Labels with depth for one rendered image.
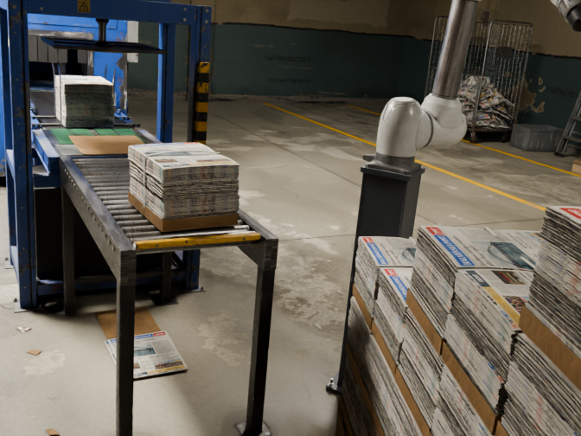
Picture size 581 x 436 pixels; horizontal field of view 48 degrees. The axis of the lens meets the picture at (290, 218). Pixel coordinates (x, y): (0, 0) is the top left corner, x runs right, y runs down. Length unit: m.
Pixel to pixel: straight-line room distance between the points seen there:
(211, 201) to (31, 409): 1.12
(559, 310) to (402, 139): 1.56
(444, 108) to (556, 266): 1.62
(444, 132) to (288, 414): 1.30
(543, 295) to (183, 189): 1.41
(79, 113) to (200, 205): 1.95
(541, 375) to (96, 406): 2.01
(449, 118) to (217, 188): 0.97
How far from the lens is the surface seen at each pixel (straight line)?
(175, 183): 2.24
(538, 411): 1.17
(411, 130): 2.58
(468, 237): 1.69
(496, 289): 1.39
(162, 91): 4.08
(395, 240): 2.32
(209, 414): 2.76
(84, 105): 4.13
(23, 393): 2.95
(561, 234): 1.11
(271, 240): 2.29
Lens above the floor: 1.55
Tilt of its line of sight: 17 degrees down
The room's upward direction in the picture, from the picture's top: 5 degrees clockwise
